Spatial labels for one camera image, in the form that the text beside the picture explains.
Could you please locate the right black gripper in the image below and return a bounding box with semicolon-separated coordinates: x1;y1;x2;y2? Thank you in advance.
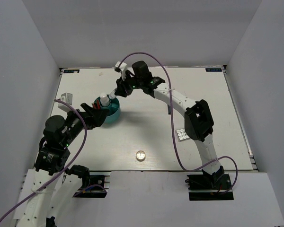
115;71;143;98

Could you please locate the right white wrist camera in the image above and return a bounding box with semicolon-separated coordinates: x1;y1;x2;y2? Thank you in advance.
114;61;127;81

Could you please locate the teal round organizer container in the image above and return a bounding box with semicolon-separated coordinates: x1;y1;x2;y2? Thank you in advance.
94;97;121;124

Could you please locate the small round cream jar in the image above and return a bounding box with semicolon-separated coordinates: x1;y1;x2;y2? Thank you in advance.
136;150;146;162

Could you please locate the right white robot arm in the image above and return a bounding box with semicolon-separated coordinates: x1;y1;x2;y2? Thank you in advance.
114;61;224;189

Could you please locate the clear eyeshadow palette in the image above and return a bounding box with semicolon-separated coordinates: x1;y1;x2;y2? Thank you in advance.
175;128;190;142

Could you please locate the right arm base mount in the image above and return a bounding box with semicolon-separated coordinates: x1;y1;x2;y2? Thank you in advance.
185;174;234;201

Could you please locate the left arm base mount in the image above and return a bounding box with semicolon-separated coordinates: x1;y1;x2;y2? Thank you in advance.
73;172;111;199

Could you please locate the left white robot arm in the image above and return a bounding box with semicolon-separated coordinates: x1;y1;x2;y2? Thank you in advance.
17;103;108;227

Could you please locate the white bottle black cap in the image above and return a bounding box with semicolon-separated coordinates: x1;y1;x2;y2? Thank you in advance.
109;89;116;99

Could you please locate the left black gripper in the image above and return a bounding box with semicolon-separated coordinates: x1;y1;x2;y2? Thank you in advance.
62;102;110;147

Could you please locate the white round bottle in organizer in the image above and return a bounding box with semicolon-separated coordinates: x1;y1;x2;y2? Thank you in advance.
100;93;110;107

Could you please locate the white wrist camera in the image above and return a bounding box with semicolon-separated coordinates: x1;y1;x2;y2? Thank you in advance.
114;61;127;81
58;93;73;112

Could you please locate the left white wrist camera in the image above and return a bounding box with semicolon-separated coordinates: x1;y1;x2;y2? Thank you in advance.
58;93;73;112

